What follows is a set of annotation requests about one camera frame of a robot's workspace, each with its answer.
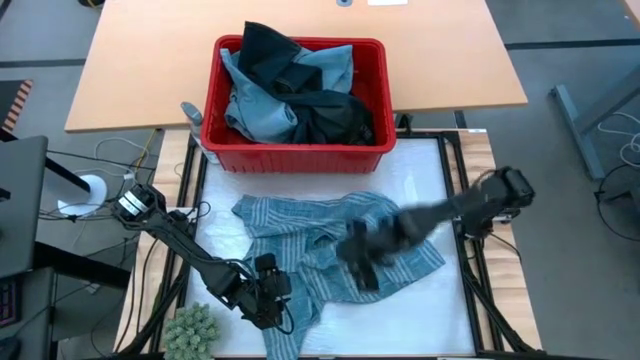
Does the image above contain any green artificial plant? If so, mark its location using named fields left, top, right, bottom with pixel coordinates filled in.
left=162, top=301, right=222, bottom=360

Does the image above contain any backlit keyboard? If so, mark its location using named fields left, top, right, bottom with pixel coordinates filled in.
left=0, top=278, right=22, bottom=330

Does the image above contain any blue white striped shirt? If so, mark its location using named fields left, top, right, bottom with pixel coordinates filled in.
left=231, top=190, right=447, bottom=360

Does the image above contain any grey power strip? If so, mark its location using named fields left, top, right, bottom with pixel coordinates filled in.
left=489, top=209, right=521, bottom=225

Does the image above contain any light blue garment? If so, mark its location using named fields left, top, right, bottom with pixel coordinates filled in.
left=219, top=43, right=355, bottom=145

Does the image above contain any black floor cable loop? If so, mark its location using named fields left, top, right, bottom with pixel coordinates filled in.
left=593, top=163, right=640, bottom=245

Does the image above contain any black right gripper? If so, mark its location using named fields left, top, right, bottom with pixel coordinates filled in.
left=337, top=212, right=416, bottom=294

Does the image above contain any black aluminium frame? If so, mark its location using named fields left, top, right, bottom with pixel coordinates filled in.
left=117, top=127, right=539, bottom=360

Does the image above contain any dark grey monitor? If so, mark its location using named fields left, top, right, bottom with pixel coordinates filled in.
left=0, top=134, right=50, bottom=280

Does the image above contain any hazard striped mat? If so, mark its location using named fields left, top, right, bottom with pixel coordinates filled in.
left=0, top=78, right=35, bottom=134

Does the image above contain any yellow cable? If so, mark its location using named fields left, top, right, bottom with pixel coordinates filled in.
left=133, top=128, right=158, bottom=174

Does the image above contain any clear spray bottle grey trigger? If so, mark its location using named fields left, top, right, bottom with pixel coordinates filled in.
left=179, top=101, right=222, bottom=166

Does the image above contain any grey metal desk leg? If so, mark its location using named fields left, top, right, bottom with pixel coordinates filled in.
left=548, top=64, right=640, bottom=182

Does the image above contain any red plastic bin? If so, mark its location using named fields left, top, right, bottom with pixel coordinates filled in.
left=199, top=33, right=398, bottom=175

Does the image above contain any light wooden desk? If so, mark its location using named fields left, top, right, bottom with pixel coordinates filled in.
left=63, top=0, right=530, bottom=134

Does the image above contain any thin white cable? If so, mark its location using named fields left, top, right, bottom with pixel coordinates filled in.
left=93, top=136, right=157, bottom=169

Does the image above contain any white floor cable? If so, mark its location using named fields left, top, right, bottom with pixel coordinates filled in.
left=596, top=110, right=640, bottom=170

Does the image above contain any white round base disc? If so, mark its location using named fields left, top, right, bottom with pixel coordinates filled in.
left=56, top=173, right=109, bottom=218

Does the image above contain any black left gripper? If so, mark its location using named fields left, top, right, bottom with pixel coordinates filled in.
left=239, top=273, right=294, bottom=331

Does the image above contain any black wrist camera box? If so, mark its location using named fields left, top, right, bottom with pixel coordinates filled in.
left=253, top=252, right=279, bottom=275

